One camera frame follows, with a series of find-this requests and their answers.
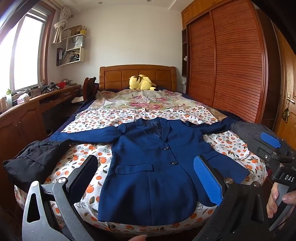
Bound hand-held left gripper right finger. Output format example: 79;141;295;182
193;154;265;241

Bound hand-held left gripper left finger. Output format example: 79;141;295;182
21;155;99;241

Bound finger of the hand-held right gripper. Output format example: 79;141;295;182
253;131;290;161

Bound navy blue suit jacket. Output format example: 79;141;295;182
47;116;250;226

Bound person's right hand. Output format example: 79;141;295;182
266;184;296;219

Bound orange fruit print bedsheet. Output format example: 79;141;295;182
14;103;266;237

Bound black folded garment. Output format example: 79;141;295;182
3;139;71;193

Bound wooden door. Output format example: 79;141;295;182
273;23;296;144

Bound dark blue bed sheet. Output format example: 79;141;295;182
47;98;97;139

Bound wooden desk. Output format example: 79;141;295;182
0;83;82;167

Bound wooden chair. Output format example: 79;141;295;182
83;76;97;101

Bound wooden louvred wardrobe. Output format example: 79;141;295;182
181;0;275;123

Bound black device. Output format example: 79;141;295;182
41;82;56;94

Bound pink floral blanket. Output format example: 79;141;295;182
91;89;201;116

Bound tissue box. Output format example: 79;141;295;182
11;94;30;104

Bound wooden bed headboard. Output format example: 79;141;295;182
99;65;177;92

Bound yellow plush toy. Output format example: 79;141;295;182
129;74;158;91

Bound row of folders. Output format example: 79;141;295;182
57;47;80;65

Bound white paper bag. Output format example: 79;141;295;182
67;36;84;50

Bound window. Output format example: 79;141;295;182
0;7;56;93

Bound cardboard box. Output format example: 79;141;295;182
62;25;82;39

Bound tied beige curtain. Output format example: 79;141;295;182
52;6;72;44

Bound white wall shelf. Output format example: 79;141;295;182
56;24;87;67

